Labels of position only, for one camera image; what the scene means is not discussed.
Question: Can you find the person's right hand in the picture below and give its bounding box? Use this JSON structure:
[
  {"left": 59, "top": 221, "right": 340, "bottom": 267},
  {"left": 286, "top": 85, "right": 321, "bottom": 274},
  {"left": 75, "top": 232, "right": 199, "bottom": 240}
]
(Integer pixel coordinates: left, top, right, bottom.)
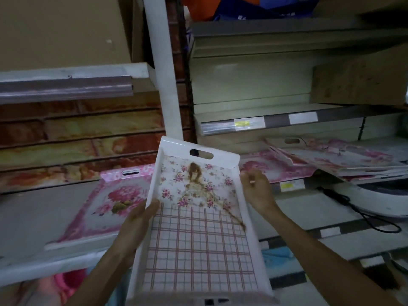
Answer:
[{"left": 239, "top": 169, "right": 278, "bottom": 218}]

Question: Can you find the person's left hand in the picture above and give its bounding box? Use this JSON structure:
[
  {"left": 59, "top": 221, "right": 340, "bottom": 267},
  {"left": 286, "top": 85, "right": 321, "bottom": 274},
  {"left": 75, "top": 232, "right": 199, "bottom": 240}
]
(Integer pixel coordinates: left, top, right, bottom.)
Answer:
[{"left": 115, "top": 199, "right": 160, "bottom": 262}]

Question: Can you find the white plaid floral tray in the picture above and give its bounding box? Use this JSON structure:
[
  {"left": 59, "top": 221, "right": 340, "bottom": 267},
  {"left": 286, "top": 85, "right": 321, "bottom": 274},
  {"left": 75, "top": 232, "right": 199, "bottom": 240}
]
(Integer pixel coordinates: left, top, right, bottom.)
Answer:
[{"left": 126, "top": 136, "right": 280, "bottom": 306}]

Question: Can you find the person's right forearm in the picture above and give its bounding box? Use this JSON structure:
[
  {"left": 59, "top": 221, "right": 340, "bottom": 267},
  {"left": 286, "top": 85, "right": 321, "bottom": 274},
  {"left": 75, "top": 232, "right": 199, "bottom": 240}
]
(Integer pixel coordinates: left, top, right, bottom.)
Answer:
[{"left": 261, "top": 205, "right": 403, "bottom": 306}]

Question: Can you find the person's left forearm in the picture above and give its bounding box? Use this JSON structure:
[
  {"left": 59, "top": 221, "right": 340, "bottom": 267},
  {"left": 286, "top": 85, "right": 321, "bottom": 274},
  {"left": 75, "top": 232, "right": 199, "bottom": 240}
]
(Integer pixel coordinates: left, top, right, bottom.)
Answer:
[{"left": 65, "top": 248, "right": 138, "bottom": 306}]

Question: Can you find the pink rose print tray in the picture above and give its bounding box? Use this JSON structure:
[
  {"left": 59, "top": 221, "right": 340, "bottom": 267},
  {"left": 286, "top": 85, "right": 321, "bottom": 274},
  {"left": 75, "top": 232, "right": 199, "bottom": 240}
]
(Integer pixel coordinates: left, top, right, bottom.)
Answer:
[
  {"left": 239, "top": 149, "right": 317, "bottom": 184},
  {"left": 44, "top": 165, "right": 155, "bottom": 251}
]

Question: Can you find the small yellow price label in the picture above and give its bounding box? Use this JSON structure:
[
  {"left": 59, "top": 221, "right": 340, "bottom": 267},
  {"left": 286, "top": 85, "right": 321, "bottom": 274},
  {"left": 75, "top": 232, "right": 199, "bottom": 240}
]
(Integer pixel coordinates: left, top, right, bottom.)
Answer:
[{"left": 280, "top": 180, "right": 305, "bottom": 191}]

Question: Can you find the yellow and white price label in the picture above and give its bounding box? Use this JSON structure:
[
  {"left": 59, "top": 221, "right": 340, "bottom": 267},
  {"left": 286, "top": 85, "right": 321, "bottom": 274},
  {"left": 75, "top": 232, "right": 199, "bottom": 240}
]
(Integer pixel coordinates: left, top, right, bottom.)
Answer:
[{"left": 234, "top": 117, "right": 266, "bottom": 130}]

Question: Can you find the grey shelf holding trays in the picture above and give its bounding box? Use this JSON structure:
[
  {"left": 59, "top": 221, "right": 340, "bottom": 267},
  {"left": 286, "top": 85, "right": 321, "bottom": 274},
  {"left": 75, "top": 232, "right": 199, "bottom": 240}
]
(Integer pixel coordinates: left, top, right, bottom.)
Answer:
[{"left": 239, "top": 137, "right": 408, "bottom": 195}]

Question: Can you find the grey bottom shelf board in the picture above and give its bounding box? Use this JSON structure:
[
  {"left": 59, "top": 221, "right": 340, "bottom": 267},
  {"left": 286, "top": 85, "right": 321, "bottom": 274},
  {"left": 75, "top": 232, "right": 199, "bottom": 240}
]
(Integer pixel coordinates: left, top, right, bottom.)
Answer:
[{"left": 252, "top": 188, "right": 408, "bottom": 262}]

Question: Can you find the grey shelf board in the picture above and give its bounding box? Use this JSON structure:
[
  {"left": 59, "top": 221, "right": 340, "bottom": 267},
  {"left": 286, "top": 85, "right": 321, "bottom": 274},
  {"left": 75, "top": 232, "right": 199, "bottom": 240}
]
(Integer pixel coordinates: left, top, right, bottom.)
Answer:
[
  {"left": 252, "top": 188, "right": 408, "bottom": 262},
  {"left": 189, "top": 18, "right": 408, "bottom": 59}
]

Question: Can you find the white blank price label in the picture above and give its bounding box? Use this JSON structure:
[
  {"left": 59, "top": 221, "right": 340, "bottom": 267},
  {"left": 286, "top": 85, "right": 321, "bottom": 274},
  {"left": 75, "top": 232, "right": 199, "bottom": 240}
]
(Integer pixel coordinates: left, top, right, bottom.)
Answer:
[{"left": 288, "top": 112, "right": 319, "bottom": 125}]

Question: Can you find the light blue cloth item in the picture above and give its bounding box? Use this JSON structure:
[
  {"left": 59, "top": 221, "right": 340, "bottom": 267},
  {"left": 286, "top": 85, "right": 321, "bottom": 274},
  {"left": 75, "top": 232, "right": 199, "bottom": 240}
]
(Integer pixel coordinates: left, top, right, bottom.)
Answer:
[{"left": 261, "top": 246, "right": 304, "bottom": 280}]

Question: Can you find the small white price label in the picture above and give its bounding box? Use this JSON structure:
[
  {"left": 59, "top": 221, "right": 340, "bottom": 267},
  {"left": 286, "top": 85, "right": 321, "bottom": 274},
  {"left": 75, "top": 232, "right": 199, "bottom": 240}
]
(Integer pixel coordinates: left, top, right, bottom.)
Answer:
[{"left": 320, "top": 226, "right": 342, "bottom": 238}]

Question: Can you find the pink plastic item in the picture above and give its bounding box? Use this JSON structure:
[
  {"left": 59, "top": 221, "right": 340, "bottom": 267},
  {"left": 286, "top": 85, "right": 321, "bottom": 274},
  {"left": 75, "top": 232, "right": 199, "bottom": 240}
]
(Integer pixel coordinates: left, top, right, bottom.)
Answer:
[{"left": 51, "top": 268, "right": 89, "bottom": 305}]

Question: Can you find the white lower shelf board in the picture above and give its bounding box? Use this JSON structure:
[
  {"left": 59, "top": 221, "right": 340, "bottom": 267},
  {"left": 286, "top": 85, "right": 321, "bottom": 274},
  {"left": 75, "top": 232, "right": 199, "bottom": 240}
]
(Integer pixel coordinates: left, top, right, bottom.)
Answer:
[{"left": 0, "top": 174, "right": 153, "bottom": 286}]

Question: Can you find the white appliance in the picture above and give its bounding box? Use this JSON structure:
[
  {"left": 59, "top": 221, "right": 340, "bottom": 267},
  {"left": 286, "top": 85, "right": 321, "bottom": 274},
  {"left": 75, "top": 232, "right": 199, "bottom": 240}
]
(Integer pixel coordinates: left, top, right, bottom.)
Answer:
[{"left": 319, "top": 182, "right": 408, "bottom": 219}]

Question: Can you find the grey top shelf board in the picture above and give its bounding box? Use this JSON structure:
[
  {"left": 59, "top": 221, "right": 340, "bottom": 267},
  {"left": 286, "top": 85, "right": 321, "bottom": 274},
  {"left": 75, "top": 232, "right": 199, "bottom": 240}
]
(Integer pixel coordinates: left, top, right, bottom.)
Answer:
[{"left": 189, "top": 18, "right": 408, "bottom": 59}]

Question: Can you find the brown cardboard box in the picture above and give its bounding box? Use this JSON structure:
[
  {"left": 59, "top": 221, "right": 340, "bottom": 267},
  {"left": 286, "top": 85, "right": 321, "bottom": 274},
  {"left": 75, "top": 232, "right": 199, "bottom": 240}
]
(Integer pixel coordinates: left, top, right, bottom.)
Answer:
[{"left": 310, "top": 44, "right": 408, "bottom": 107}]

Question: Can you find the blue bag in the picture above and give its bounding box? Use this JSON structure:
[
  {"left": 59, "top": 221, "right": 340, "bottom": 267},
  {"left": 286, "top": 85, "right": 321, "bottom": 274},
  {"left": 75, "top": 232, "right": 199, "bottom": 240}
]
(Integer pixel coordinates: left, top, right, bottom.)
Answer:
[{"left": 213, "top": 0, "right": 320, "bottom": 22}]

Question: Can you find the orange bag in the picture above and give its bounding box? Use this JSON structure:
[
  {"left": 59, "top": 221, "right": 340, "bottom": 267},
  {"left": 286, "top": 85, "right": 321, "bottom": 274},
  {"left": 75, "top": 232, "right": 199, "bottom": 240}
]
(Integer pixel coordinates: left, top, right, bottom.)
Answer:
[{"left": 181, "top": 0, "right": 261, "bottom": 22}]

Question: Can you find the large tan cardboard box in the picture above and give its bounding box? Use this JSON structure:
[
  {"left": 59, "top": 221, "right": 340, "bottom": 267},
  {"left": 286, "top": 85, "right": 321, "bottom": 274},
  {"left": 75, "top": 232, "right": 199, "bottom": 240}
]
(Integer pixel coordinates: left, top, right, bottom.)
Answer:
[{"left": 0, "top": 0, "right": 145, "bottom": 72}]

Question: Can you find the pink floral tray with handle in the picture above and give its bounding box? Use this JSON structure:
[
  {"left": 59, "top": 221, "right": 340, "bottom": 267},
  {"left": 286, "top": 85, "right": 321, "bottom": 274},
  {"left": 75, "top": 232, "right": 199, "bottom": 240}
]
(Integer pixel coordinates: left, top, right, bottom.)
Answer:
[{"left": 265, "top": 136, "right": 408, "bottom": 177}]

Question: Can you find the grey shelf with clear rail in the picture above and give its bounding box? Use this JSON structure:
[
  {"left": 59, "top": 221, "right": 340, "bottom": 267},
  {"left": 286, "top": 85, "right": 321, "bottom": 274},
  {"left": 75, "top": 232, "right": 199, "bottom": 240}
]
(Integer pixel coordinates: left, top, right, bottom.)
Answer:
[{"left": 193, "top": 103, "right": 408, "bottom": 137}]

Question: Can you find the black cable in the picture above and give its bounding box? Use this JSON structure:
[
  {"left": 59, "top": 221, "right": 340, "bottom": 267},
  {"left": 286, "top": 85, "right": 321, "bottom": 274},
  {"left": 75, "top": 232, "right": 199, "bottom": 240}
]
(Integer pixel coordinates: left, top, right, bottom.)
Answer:
[{"left": 316, "top": 187, "right": 403, "bottom": 234}]

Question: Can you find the white shelf upright post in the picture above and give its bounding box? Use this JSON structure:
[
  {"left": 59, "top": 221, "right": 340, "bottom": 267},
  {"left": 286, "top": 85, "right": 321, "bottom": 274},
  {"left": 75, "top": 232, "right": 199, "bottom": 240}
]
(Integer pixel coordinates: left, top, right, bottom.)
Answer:
[{"left": 142, "top": 0, "right": 184, "bottom": 141}]

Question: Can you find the white shelf with purple rail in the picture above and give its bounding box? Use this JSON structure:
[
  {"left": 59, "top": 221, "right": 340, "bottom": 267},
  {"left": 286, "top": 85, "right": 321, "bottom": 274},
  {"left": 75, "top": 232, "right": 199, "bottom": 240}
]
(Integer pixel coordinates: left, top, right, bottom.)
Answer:
[{"left": 0, "top": 62, "right": 157, "bottom": 104}]

